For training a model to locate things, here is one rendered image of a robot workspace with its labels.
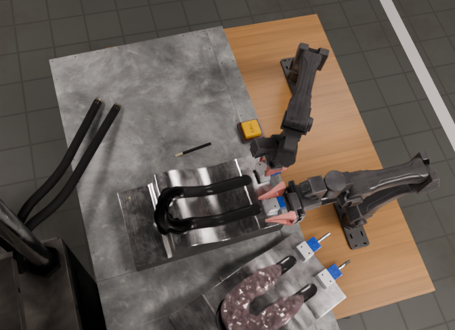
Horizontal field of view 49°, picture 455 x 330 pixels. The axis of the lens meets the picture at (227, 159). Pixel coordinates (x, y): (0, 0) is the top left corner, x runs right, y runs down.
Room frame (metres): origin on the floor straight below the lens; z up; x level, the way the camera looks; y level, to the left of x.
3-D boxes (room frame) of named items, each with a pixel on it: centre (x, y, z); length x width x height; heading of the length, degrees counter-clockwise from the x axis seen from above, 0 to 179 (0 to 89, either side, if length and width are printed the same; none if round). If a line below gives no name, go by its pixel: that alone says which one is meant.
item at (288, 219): (0.47, -0.17, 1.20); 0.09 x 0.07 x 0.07; 117
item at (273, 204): (0.62, -0.22, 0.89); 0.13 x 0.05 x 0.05; 119
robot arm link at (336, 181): (0.55, -0.31, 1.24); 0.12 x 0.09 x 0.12; 117
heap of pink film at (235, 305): (0.28, -0.20, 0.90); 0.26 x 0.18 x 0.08; 137
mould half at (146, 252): (0.54, 0.05, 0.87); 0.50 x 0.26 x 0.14; 119
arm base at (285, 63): (1.17, -0.19, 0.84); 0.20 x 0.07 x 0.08; 27
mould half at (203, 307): (0.27, -0.20, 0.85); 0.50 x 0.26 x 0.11; 137
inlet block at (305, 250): (0.51, -0.34, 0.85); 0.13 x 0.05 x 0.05; 137
